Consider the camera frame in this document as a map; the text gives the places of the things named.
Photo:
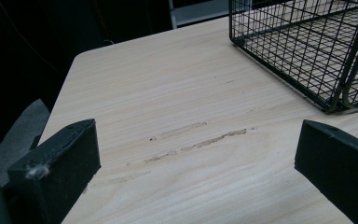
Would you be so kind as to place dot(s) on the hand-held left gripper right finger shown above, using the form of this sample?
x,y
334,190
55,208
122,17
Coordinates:
x,y
341,165

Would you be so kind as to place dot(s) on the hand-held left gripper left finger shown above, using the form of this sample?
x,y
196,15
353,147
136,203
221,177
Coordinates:
x,y
56,174

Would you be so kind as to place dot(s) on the grey metal stand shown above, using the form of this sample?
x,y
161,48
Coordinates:
x,y
195,12

